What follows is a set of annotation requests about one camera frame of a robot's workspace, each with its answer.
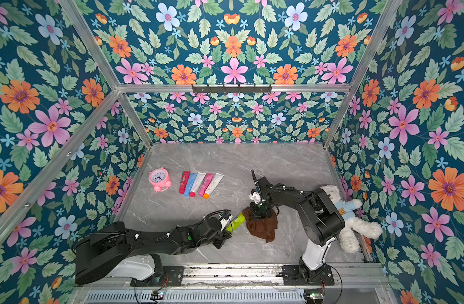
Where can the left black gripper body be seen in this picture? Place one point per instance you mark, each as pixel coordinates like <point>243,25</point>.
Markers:
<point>216,240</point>

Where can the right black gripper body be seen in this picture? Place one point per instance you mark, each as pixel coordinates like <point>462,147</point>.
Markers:
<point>260,206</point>

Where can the brown cloth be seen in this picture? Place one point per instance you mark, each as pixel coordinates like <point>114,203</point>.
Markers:
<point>262,228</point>

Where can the green toothpaste tube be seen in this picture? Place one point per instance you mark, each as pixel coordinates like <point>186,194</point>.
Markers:
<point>238,221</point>

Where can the white toothpaste tube orange cap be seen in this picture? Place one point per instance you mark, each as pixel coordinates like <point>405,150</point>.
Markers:
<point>213,184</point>

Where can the pink toothpaste tube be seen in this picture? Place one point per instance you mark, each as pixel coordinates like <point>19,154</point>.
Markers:
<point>206,182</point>

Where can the white toothpaste tube red cap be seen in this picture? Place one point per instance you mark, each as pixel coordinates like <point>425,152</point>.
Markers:
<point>200,176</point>

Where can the blue toothpaste tube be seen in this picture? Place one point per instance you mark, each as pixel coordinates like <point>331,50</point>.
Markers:
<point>190,183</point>

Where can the magenta toothpaste tube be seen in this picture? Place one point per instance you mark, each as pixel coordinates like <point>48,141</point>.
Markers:
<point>184,181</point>

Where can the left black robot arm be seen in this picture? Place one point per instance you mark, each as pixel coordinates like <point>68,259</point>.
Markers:
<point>120,251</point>

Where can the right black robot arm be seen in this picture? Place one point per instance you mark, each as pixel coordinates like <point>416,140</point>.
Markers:
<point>319,217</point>

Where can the pink alarm clock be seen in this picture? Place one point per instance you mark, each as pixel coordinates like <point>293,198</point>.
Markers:
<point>160,180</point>

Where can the white teddy bear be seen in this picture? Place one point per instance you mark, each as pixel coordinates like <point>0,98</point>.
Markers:
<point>353,224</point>

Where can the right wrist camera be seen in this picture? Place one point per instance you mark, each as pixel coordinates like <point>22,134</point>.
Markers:
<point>255,197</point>

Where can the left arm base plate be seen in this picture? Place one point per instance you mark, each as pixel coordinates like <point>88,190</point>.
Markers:
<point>157,275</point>

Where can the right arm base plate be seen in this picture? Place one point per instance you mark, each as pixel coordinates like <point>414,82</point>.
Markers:
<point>299,275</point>

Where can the metal hook rail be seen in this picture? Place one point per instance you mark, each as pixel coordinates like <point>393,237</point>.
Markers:
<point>225,89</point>

